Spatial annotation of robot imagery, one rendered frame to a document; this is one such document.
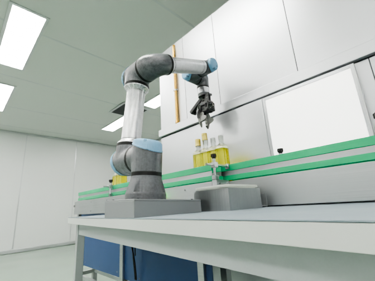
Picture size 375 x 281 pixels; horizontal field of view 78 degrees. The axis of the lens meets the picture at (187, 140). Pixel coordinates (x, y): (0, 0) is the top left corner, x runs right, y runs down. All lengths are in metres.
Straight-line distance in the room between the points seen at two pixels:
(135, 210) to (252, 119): 0.87
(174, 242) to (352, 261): 0.40
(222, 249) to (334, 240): 0.24
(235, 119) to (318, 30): 0.60
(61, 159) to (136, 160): 6.23
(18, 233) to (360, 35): 6.68
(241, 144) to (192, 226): 0.93
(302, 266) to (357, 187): 0.59
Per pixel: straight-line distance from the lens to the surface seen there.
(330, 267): 0.41
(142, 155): 0.86
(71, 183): 7.05
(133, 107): 1.07
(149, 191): 0.83
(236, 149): 1.39
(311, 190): 1.01
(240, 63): 1.58
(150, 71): 1.07
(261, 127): 1.33
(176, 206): 0.83
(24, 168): 6.84
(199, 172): 1.21
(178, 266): 1.38
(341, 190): 0.99
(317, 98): 1.25
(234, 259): 0.50
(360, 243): 0.34
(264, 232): 0.39
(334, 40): 1.37
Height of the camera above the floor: 0.78
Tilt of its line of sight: 16 degrees up
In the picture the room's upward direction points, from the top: 4 degrees counter-clockwise
